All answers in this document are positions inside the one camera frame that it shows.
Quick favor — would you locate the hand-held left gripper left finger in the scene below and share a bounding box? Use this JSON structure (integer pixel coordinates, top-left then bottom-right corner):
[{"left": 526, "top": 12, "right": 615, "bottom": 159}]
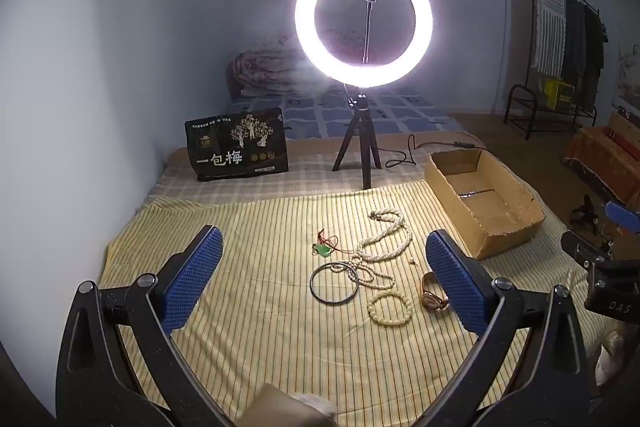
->
[{"left": 55, "top": 224, "right": 226, "bottom": 427}]

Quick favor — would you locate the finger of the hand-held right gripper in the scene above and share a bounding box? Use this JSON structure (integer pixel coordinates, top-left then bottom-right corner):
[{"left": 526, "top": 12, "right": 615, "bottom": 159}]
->
[
  {"left": 560, "top": 230, "right": 611, "bottom": 269},
  {"left": 604, "top": 201, "right": 640, "bottom": 230}
]

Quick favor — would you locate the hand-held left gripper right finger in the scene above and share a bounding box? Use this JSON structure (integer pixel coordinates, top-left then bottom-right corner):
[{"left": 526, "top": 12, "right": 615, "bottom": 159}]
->
[{"left": 425, "top": 229, "right": 601, "bottom": 427}]

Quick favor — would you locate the red strap wristwatch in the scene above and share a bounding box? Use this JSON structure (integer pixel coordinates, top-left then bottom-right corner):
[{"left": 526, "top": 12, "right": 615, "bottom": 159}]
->
[{"left": 419, "top": 272, "right": 448, "bottom": 312}]

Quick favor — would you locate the cardboard box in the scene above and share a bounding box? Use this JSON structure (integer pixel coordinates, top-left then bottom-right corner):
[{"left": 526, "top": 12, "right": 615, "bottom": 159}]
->
[{"left": 424, "top": 149, "right": 547, "bottom": 262}]

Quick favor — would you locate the pale bead bracelet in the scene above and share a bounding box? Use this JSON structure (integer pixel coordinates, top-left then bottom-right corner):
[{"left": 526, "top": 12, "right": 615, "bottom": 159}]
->
[{"left": 366, "top": 291, "right": 414, "bottom": 327}]

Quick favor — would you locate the dark bangle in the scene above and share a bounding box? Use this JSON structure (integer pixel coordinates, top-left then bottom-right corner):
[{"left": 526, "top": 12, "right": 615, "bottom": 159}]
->
[{"left": 309, "top": 263, "right": 360, "bottom": 306}]

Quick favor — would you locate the black tool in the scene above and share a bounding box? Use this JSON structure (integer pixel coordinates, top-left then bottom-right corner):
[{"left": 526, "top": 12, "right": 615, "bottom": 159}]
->
[{"left": 570, "top": 194, "right": 598, "bottom": 228}]

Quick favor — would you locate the orange covered bench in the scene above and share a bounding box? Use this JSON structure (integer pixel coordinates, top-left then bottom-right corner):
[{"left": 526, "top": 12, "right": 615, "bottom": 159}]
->
[{"left": 562, "top": 127, "right": 640, "bottom": 208}]

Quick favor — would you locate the yellow striped cloth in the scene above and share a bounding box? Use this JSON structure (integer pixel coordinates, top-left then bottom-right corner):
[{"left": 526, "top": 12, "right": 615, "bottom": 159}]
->
[{"left": 97, "top": 179, "right": 601, "bottom": 427}]

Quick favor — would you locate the wooden crate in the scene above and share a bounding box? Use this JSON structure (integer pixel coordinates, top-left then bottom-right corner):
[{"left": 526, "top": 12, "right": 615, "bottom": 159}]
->
[{"left": 605, "top": 111, "right": 640, "bottom": 145}]

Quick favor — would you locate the black snack bag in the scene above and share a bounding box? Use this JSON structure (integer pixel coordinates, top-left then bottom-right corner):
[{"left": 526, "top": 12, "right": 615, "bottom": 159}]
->
[{"left": 184, "top": 107, "right": 291, "bottom": 182}]

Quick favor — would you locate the yellow box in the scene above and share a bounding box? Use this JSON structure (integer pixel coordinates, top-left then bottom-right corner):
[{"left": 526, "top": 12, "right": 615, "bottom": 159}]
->
[{"left": 542, "top": 78, "right": 576, "bottom": 110}]

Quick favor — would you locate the beige plaid blanket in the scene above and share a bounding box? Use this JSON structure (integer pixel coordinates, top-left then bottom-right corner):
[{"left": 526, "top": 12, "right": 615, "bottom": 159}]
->
[{"left": 150, "top": 134, "right": 501, "bottom": 208}]

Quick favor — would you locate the black garment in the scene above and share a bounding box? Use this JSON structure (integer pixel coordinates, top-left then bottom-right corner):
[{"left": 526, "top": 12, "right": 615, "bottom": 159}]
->
[{"left": 582, "top": 4, "right": 607, "bottom": 95}]

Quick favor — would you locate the black tripod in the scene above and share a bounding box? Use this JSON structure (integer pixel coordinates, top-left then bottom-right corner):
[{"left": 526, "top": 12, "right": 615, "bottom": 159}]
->
[{"left": 332, "top": 93, "right": 383, "bottom": 190}]

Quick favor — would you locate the grey-green garment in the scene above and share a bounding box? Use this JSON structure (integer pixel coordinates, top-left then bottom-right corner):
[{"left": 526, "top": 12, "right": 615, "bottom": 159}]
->
[{"left": 560, "top": 0, "right": 587, "bottom": 82}]

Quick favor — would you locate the blue patterned bedsheet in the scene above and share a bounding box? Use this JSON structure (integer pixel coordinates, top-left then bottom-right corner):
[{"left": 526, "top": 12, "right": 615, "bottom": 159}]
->
[{"left": 220, "top": 89, "right": 463, "bottom": 142}]

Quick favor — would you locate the striped towel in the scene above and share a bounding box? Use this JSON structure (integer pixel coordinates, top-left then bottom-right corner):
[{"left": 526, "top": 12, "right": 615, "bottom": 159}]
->
[{"left": 531, "top": 0, "right": 568, "bottom": 78}]

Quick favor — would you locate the folded floral quilt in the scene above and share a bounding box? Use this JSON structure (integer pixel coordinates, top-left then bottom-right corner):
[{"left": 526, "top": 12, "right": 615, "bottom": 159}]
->
[{"left": 227, "top": 27, "right": 381, "bottom": 98}]

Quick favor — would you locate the beige beaded necklace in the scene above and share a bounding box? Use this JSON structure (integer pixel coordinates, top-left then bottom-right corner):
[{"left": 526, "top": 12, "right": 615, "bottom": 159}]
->
[{"left": 356, "top": 208, "right": 414, "bottom": 264}]

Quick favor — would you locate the green pendant with red cord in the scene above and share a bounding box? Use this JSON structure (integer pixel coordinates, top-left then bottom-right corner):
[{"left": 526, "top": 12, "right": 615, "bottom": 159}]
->
[{"left": 316, "top": 231, "right": 346, "bottom": 258}]

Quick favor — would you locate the black power cable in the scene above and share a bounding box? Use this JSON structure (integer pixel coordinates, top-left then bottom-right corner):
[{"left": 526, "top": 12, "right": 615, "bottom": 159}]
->
[{"left": 372, "top": 134, "right": 473, "bottom": 168}]

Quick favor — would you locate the landscape wall painting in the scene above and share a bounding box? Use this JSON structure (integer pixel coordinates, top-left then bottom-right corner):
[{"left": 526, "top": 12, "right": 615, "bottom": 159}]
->
[{"left": 616, "top": 39, "right": 640, "bottom": 118}]

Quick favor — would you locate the white ring light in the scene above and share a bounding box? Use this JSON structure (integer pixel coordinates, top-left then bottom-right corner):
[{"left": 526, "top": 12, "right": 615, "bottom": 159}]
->
[{"left": 294, "top": 0, "right": 434, "bottom": 86}]

